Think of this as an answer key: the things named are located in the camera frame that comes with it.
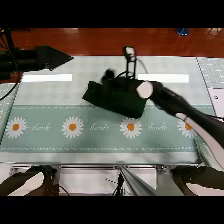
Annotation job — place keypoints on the dark green T-shirt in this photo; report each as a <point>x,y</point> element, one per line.
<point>113,98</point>

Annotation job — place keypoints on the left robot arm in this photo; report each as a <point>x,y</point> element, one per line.
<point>40,58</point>

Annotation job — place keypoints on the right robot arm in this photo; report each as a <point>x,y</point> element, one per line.
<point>200,120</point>

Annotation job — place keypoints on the pale green garment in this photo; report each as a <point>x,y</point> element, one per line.
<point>204,151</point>

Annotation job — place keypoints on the silver frame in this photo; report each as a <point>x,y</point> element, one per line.
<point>140,185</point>

